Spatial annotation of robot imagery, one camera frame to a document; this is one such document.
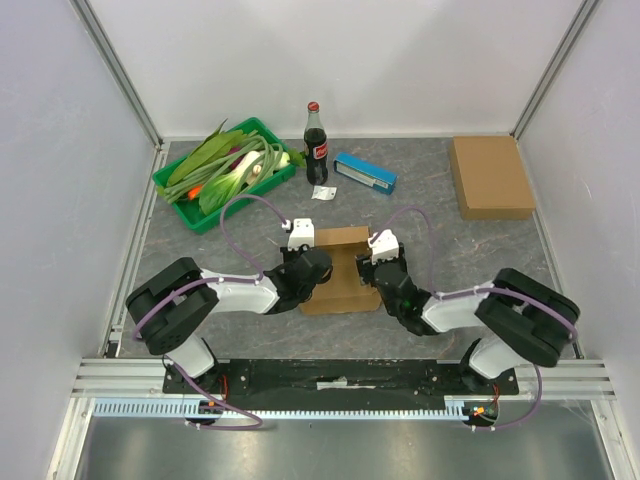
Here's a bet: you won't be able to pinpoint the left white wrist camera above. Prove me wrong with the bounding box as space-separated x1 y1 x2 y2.
281 218 315 251

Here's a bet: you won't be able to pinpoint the orange carrot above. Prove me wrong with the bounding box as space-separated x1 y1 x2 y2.
187 185 203 200

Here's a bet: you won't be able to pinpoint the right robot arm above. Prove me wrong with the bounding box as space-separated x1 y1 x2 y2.
356 254 580 394

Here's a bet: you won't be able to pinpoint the large green leaf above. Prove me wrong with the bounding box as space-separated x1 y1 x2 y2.
167 121 246 186

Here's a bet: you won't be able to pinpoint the bok choy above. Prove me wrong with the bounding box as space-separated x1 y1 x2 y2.
198 150 262 216

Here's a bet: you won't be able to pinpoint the blue rectangular box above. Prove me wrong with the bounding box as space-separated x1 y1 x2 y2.
333 152 397 195

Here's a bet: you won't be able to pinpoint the cola glass bottle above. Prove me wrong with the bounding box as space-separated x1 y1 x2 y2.
303 101 328 186

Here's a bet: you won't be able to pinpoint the large cardboard box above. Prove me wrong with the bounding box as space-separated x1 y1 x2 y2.
449 136 536 220

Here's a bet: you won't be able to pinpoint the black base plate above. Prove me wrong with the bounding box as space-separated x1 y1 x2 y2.
194 359 519 400

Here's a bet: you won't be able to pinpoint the long green beans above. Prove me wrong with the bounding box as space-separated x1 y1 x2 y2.
157 131 291 204

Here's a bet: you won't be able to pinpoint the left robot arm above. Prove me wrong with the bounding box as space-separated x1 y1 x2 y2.
125 247 333 393

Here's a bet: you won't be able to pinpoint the small cardboard box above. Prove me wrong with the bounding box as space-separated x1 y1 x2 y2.
299 226 382 316

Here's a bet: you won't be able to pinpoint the aluminium frame rail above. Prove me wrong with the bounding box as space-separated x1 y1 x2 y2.
70 0 163 149

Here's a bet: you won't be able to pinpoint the blue slotted cable duct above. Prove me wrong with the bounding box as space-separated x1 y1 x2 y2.
93 398 469 421

